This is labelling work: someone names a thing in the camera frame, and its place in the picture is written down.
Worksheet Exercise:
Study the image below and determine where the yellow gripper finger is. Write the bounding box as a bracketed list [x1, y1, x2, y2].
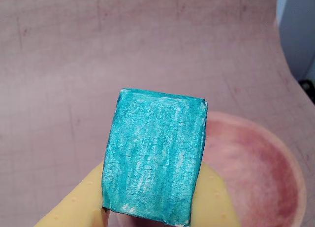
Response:
[190, 162, 241, 227]
[34, 162, 109, 227]

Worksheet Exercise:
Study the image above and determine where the pink bowl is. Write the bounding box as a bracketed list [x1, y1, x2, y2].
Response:
[118, 111, 307, 227]

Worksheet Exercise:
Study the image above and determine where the gridded wrapping paper sheet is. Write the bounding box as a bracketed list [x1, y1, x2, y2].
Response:
[0, 0, 315, 227]

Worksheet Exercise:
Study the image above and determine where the blue wooden block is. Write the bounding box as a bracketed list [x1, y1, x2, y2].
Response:
[101, 88, 208, 225]

